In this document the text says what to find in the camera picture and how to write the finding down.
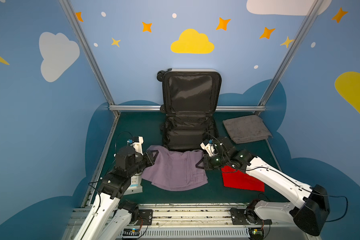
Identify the white wet wipes pack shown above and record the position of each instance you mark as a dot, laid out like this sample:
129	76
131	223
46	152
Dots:
135	186

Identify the right aluminium frame post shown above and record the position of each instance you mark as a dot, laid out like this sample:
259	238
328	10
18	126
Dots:
292	50

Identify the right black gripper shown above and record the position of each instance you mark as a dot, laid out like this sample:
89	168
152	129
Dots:
210	162

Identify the left small circuit board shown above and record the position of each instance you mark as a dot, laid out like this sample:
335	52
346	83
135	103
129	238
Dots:
131	233

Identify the small circuit board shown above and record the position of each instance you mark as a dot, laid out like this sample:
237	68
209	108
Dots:
256	234
131	233

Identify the purple pants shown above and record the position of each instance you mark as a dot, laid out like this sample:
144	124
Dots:
176	171

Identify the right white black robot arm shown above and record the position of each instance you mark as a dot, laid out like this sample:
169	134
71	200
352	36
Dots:
307	207

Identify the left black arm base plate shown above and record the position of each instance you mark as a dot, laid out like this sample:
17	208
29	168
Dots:
142	217

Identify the left aluminium frame post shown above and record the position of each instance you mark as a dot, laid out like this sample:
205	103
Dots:
76	26

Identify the rear aluminium crossbar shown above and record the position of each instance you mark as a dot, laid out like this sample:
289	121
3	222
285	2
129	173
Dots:
158	108

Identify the grey towel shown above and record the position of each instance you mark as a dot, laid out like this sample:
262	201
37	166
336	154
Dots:
246	129

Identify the aluminium front rail frame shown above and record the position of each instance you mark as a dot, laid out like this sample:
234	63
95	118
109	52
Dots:
209	222

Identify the aluminium frame post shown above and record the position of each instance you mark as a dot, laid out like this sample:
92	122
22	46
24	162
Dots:
76	26
292	50

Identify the red t-shirt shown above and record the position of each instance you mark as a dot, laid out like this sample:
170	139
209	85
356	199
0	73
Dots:
239	180

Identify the open black white suitcase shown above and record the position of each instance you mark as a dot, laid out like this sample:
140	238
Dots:
190	100

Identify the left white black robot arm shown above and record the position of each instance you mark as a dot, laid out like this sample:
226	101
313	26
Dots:
107	218

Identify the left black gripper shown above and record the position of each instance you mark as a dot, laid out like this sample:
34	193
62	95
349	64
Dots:
148	157

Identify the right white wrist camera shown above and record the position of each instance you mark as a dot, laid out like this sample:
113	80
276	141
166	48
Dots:
210	148

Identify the right small circuit board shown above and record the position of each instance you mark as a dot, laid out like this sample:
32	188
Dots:
256	234

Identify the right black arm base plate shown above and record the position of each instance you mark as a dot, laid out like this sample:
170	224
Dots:
246	217

